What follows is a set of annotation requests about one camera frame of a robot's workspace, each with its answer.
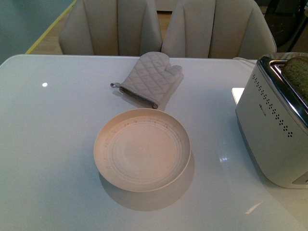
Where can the brown bread slice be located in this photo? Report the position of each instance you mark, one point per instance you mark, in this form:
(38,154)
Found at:
(295,71)

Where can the beige chair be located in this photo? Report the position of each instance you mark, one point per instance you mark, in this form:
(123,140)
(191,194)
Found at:
(111,27)
(218,29)

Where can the silver white toaster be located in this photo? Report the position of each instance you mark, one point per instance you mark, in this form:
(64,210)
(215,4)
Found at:
(273,119)

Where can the cream round plate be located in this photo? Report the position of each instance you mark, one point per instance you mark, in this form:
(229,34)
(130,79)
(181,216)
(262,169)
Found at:
(142,150)

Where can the beige right chair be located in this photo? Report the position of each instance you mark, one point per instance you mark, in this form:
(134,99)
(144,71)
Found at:
(218,29)

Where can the grey quilted oven mitt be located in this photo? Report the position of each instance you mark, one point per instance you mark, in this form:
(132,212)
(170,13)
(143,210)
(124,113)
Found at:
(151,79)

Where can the beige left chair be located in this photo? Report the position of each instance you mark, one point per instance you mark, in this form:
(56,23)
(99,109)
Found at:
(111,27)

